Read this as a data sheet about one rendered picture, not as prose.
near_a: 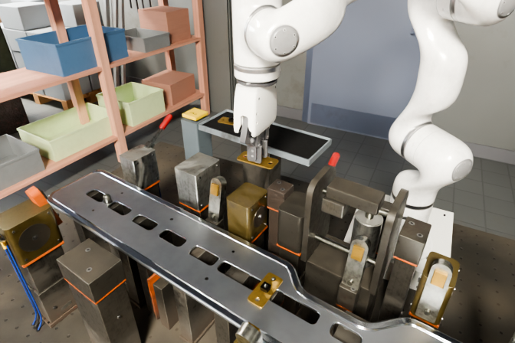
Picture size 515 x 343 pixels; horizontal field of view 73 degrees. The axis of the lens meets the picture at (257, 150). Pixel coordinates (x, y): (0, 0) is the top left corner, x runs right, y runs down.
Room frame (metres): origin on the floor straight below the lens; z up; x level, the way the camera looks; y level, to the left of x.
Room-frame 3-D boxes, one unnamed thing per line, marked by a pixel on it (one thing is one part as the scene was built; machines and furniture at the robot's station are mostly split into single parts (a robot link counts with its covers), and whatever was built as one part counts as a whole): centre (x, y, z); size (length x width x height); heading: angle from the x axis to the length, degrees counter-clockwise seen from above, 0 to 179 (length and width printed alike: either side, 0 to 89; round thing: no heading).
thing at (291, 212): (0.69, -0.11, 0.89); 0.12 x 0.07 x 0.38; 146
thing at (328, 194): (0.60, -0.21, 0.95); 0.18 x 0.13 x 0.49; 56
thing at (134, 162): (0.97, 0.37, 0.88); 0.12 x 0.07 x 0.36; 146
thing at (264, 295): (0.49, -0.02, 1.01); 0.08 x 0.04 x 0.01; 145
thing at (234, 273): (0.53, 0.05, 0.84); 0.12 x 0.05 x 0.29; 146
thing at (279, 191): (0.72, -0.06, 0.90); 0.05 x 0.05 x 0.40; 56
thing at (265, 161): (0.63, 0.00, 1.24); 0.08 x 0.04 x 0.01; 62
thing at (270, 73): (0.63, 0.00, 1.43); 0.09 x 0.08 x 0.03; 152
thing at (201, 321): (0.61, 0.16, 0.84); 0.12 x 0.05 x 0.29; 146
